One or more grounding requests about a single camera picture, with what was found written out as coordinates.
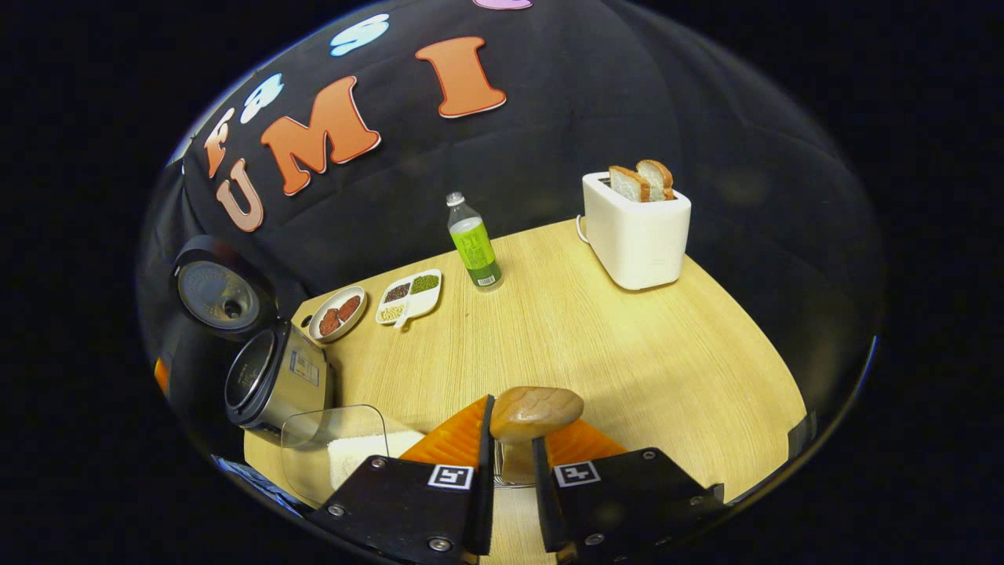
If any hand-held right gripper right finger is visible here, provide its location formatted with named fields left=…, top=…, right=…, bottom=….
left=532, top=418, right=726, bottom=565

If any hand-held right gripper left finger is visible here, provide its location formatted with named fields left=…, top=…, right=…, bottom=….
left=306, top=394, right=497, bottom=565

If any metal wire chopstick holder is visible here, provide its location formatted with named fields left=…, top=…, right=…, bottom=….
left=491, top=438, right=540, bottom=490

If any wooden spoon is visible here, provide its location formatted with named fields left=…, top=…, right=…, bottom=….
left=490, top=385, right=585, bottom=487

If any dark grey rice cooker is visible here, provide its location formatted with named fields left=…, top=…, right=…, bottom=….
left=169, top=234, right=336, bottom=436

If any person's blue denim clothing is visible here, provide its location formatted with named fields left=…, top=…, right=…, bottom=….
left=213, top=455, right=305, bottom=519

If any white round plate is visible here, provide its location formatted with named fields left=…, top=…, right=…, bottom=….
left=307, top=285, right=368, bottom=344

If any clear plastic container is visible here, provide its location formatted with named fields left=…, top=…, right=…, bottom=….
left=279, top=404, right=428, bottom=507

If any pile of red dried fruit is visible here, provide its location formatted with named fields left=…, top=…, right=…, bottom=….
left=318, top=295, right=362, bottom=337

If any white divided dish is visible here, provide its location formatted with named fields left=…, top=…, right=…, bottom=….
left=375, top=268, right=443, bottom=329

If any green label drink bottle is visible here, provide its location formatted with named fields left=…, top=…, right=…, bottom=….
left=446, top=191, right=504, bottom=291

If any white toaster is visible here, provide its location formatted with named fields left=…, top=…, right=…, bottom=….
left=577, top=171, right=693, bottom=292

